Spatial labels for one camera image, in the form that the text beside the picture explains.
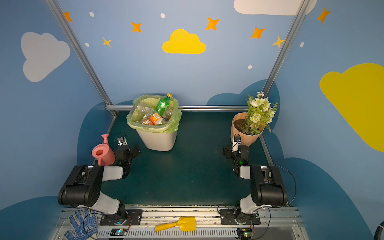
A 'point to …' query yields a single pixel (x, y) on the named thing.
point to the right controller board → (245, 233)
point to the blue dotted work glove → (87, 227)
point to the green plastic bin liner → (170, 126)
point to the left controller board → (118, 232)
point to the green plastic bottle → (162, 104)
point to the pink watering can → (105, 155)
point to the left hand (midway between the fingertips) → (132, 146)
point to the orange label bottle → (156, 119)
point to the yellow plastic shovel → (186, 223)
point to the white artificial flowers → (260, 113)
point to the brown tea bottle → (146, 121)
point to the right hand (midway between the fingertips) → (232, 144)
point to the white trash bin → (158, 141)
